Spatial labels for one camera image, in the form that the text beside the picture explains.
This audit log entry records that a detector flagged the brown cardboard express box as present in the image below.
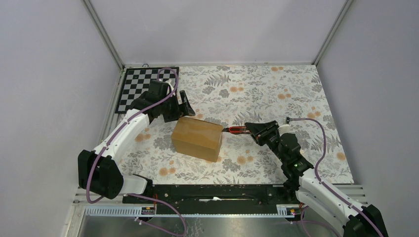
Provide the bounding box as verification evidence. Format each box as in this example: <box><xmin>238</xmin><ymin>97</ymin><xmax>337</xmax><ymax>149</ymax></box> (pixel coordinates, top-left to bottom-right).
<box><xmin>171</xmin><ymin>117</ymin><xmax>223</xmax><ymax>162</ymax></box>

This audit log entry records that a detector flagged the black white checkerboard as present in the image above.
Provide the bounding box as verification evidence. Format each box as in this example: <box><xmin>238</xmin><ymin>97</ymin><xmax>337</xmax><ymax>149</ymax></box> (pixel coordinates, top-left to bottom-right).
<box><xmin>115</xmin><ymin>67</ymin><xmax>161</xmax><ymax>114</ymax></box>

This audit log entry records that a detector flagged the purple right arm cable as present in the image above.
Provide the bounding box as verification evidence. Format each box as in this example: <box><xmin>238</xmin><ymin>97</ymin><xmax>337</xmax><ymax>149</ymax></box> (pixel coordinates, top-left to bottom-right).
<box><xmin>285</xmin><ymin>117</ymin><xmax>384</xmax><ymax>237</ymax></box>

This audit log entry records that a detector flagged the red black utility knife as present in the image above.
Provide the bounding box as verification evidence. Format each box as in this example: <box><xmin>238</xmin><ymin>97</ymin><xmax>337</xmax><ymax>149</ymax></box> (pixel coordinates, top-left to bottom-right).
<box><xmin>222</xmin><ymin>126</ymin><xmax>251</xmax><ymax>135</ymax></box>

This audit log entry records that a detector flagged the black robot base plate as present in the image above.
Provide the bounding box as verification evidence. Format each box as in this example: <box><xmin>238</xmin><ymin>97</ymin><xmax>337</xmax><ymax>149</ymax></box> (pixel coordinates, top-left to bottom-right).
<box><xmin>123</xmin><ymin>184</ymin><xmax>317</xmax><ymax>216</ymax></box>

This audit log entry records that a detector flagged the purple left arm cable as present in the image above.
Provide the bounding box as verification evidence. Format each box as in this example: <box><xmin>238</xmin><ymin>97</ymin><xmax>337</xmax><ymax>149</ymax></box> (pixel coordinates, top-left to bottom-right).
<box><xmin>85</xmin><ymin>67</ymin><xmax>188</xmax><ymax>237</ymax></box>

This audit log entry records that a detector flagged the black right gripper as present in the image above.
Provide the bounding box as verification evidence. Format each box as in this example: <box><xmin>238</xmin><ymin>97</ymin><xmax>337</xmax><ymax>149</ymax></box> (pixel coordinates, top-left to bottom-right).
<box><xmin>245</xmin><ymin>120</ymin><xmax>287</xmax><ymax>163</ymax></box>

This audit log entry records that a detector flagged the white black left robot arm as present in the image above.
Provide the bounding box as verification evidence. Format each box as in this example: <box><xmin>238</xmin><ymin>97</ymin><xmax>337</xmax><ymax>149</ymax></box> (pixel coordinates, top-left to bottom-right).
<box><xmin>78</xmin><ymin>80</ymin><xmax>195</xmax><ymax>203</ymax></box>

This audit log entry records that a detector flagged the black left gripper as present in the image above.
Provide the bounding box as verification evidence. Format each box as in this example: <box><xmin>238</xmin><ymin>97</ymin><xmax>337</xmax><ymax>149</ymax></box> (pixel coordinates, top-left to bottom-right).
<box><xmin>159</xmin><ymin>90</ymin><xmax>195</xmax><ymax>122</ymax></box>

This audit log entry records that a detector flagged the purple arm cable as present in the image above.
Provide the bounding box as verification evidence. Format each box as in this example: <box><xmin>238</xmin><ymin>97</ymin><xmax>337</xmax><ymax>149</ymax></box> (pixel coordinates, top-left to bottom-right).
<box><xmin>85</xmin><ymin>67</ymin><xmax>188</xmax><ymax>237</ymax></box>
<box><xmin>285</xmin><ymin>117</ymin><xmax>384</xmax><ymax>237</ymax></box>

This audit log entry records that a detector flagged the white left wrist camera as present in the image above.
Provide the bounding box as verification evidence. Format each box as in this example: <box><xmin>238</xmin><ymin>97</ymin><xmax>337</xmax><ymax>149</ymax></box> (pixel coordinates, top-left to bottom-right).
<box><xmin>164</xmin><ymin>79</ymin><xmax>176</xmax><ymax>96</ymax></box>

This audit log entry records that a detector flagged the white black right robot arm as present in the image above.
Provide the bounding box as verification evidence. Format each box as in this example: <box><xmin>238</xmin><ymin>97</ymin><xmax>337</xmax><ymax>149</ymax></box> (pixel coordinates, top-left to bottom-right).
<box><xmin>245</xmin><ymin>118</ymin><xmax>388</xmax><ymax>237</ymax></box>

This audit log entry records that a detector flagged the floral patterned table mat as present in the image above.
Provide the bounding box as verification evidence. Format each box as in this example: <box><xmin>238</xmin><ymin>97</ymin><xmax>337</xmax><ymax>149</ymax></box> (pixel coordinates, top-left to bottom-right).
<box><xmin>119</xmin><ymin>65</ymin><xmax>354</xmax><ymax>184</ymax></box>

